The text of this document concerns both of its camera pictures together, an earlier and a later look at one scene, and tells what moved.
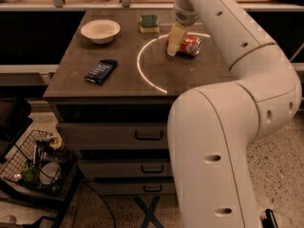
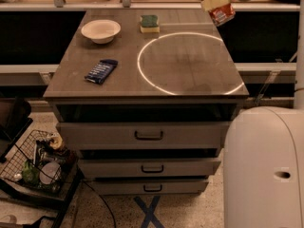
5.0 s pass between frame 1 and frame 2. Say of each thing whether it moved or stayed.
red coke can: moved
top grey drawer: stayed
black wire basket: stayed
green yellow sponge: stayed
